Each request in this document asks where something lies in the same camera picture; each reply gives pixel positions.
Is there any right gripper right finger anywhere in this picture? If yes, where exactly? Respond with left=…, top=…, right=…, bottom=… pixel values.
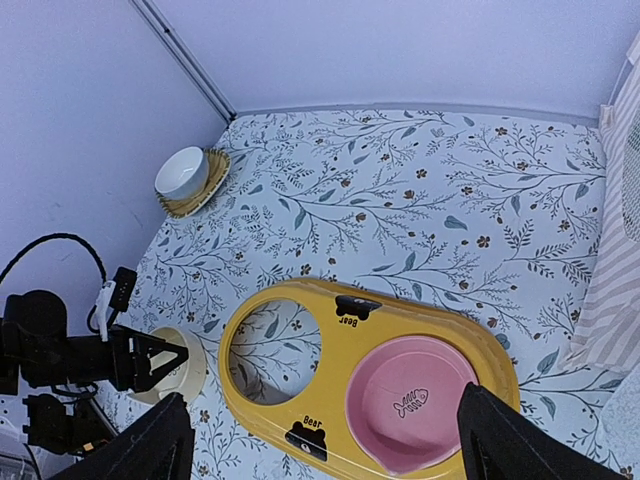
left=457, top=383, right=624, bottom=480

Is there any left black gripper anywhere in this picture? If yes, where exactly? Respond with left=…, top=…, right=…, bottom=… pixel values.
left=109, top=326, right=189, bottom=393

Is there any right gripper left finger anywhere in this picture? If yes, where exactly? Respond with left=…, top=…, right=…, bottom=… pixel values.
left=54, top=393, right=195, bottom=480

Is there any cream pet bowl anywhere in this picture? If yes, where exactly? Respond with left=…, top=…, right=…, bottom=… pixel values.
left=128, top=327, right=207, bottom=405

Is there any pink pet bowl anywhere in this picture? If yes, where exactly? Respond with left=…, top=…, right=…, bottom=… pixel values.
left=345, top=336, right=478, bottom=475

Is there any pink striped pet tent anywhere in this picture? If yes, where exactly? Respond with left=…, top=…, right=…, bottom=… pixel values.
left=564, top=39, right=639, bottom=373

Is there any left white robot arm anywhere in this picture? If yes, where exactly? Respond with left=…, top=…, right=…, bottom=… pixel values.
left=1, top=266, right=189, bottom=456

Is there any white ceramic bowl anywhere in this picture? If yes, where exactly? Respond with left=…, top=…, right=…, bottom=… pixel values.
left=154, top=146, right=209, bottom=200

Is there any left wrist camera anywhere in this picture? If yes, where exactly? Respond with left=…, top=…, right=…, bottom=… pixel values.
left=87, top=267, right=137, bottom=342

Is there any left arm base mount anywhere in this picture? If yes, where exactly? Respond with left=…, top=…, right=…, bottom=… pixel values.
left=23, top=394, right=117, bottom=457

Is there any left aluminium frame post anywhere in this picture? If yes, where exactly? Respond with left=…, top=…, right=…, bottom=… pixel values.
left=130, top=0, right=238, bottom=125

